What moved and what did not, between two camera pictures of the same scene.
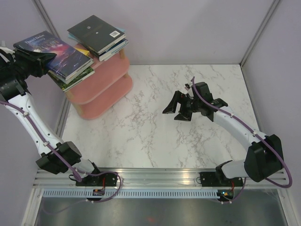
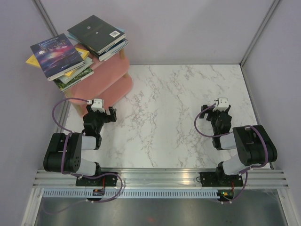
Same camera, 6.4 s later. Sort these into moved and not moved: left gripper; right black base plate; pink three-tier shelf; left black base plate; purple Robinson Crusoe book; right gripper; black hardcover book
Moved: purple Robinson Crusoe book; right gripper; left gripper
Not moved: left black base plate; black hardcover book; right black base plate; pink three-tier shelf
